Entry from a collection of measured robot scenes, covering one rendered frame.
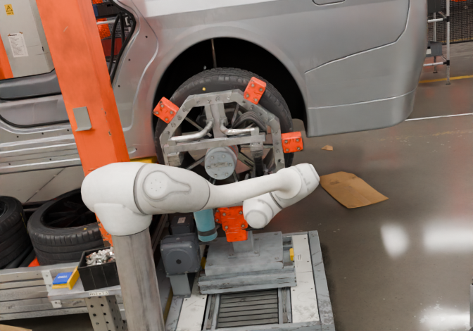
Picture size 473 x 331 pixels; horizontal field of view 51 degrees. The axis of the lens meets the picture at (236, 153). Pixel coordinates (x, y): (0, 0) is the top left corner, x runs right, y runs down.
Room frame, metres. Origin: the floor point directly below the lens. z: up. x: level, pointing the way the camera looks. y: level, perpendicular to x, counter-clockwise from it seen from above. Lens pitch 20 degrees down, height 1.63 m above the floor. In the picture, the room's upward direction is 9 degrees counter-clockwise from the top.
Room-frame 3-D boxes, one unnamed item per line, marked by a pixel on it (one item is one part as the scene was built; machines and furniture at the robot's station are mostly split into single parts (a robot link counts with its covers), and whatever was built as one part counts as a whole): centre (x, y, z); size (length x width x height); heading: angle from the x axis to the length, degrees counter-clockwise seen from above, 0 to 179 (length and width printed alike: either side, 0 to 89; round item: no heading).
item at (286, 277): (2.31, 0.03, 0.13); 0.50 x 0.36 x 0.10; 83
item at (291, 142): (2.11, -0.25, 0.85); 0.09 x 0.08 x 0.07; 83
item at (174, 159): (1.96, 0.25, 0.93); 0.09 x 0.05 x 0.05; 173
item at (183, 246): (2.34, 0.34, 0.26); 0.42 x 0.18 x 0.35; 173
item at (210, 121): (2.03, 0.17, 1.03); 0.19 x 0.18 x 0.11; 173
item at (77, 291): (1.88, 0.67, 0.44); 0.43 x 0.17 x 0.03; 83
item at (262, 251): (2.31, 0.04, 0.32); 0.40 x 0.30 x 0.28; 83
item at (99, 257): (1.88, 0.63, 0.51); 0.20 x 0.14 x 0.13; 92
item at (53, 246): (2.57, 0.87, 0.39); 0.66 x 0.66 x 0.24
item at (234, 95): (2.14, 0.06, 0.85); 0.54 x 0.07 x 0.54; 83
